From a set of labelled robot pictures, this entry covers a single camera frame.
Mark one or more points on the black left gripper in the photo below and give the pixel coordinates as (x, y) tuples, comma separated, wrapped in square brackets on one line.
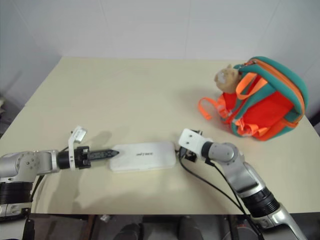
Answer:
[(82, 157)]

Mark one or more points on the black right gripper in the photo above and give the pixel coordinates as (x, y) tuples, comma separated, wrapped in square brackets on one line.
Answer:
[(189, 155)]

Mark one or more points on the white box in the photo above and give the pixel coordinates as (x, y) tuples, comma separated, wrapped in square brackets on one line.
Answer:
[(143, 156)]

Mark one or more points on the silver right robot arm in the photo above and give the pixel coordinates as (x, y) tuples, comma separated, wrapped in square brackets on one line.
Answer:
[(240, 172)]

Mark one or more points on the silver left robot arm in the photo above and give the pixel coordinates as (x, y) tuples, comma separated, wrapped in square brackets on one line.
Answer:
[(27, 163)]

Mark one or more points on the orange and teal backpack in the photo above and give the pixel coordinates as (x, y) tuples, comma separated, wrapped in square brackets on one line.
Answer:
[(267, 105)]

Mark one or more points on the small white object under table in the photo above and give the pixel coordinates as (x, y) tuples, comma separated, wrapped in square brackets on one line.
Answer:
[(105, 218)]

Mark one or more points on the dark rounded shape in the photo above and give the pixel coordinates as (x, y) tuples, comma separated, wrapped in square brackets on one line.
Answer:
[(128, 232)]

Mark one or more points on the beige plush animal head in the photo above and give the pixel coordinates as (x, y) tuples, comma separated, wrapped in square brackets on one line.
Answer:
[(226, 78)]

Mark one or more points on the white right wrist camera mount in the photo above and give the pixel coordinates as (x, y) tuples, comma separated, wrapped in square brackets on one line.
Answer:
[(191, 141)]

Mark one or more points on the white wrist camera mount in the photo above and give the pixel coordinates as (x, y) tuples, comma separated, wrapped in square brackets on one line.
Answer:
[(78, 133), (191, 141)]

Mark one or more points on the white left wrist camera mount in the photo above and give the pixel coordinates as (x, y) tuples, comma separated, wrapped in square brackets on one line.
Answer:
[(78, 133)]

